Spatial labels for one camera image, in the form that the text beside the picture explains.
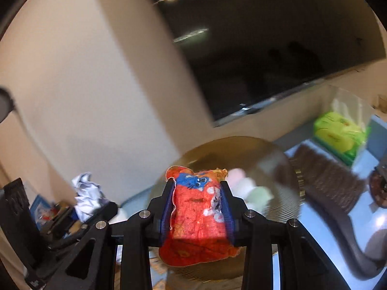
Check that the paper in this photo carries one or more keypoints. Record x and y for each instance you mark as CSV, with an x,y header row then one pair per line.
x,y
89,196

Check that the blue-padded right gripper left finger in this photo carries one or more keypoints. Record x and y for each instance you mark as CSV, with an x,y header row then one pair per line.
x,y
145,241

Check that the brown bristle brush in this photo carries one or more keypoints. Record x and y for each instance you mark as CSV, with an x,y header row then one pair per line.
x,y
333,190

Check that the blue printed booklet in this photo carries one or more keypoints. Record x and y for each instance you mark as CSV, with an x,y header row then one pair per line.
x,y
41,211

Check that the green tissue pack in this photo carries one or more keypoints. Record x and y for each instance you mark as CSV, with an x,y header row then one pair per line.
x,y
340,136

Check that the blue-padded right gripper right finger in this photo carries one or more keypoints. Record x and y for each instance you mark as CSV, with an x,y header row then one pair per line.
x,y
303,264

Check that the woven wicker basket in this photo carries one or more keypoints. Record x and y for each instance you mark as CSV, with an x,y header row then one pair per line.
x,y
242,193

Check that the red orange snack bag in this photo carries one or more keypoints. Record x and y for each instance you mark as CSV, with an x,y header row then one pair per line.
x,y
197,226

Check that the black wall television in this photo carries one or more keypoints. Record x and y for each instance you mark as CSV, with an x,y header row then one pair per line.
x,y
246,54

